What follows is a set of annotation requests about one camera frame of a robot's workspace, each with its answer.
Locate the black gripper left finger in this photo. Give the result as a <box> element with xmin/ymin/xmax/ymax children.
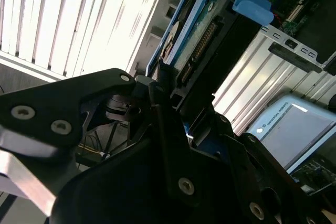
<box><xmin>0</xmin><ymin>60</ymin><xmax>208</xmax><ymax>209</ymax></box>

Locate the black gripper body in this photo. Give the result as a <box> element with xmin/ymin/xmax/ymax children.
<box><xmin>50</xmin><ymin>138</ymin><xmax>246</xmax><ymax>224</ymax></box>

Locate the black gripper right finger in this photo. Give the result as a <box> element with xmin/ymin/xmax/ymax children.
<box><xmin>213</xmin><ymin>113</ymin><xmax>328</xmax><ymax>224</ymax></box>

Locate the hard disk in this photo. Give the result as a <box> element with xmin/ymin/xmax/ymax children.
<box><xmin>145</xmin><ymin>0</ymin><xmax>274</xmax><ymax>156</ymax></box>

